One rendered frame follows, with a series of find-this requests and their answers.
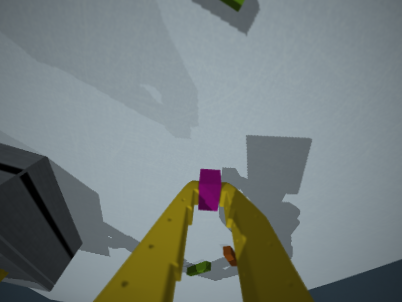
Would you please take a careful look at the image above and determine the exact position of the lime green rod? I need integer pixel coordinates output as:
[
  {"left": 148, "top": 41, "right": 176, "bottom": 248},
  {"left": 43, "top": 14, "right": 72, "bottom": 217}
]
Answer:
[
  {"left": 221, "top": 0, "right": 244, "bottom": 12},
  {"left": 186, "top": 261, "right": 211, "bottom": 276}
]

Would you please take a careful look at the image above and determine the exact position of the magenta rod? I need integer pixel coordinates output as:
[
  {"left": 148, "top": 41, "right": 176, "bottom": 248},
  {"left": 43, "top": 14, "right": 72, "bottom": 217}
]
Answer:
[{"left": 198, "top": 169, "right": 221, "bottom": 211}]

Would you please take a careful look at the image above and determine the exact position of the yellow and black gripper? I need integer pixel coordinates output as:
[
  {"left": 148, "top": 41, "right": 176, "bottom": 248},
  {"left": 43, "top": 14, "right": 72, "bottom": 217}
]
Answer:
[{"left": 93, "top": 180, "right": 314, "bottom": 302}]

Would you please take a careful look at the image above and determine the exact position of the brown rectangular block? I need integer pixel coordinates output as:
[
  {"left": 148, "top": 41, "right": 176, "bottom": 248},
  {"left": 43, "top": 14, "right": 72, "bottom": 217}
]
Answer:
[{"left": 223, "top": 246, "right": 237, "bottom": 266}]

